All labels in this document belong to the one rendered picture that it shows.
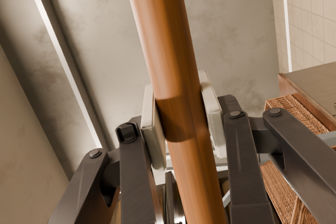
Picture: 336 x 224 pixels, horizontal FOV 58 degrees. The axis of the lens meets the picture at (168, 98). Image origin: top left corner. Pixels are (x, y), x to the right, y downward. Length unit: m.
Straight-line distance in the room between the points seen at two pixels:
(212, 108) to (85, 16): 3.50
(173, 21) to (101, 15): 3.44
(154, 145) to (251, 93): 3.89
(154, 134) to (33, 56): 3.80
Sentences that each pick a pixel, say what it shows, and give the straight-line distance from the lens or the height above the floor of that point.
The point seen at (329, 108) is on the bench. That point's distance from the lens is 1.63.
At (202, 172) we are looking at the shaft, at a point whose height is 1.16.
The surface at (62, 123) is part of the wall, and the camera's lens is 4.23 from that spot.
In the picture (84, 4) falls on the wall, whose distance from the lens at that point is 3.62.
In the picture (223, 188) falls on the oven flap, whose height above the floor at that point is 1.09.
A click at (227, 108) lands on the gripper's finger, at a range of 0.18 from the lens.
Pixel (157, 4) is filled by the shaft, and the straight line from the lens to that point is 0.17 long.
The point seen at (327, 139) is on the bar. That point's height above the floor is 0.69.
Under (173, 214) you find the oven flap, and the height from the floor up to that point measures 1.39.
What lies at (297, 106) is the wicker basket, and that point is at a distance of 1.78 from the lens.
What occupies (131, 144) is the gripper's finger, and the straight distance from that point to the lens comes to 0.15.
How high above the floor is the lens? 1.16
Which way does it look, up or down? 4 degrees up
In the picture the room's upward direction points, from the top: 103 degrees counter-clockwise
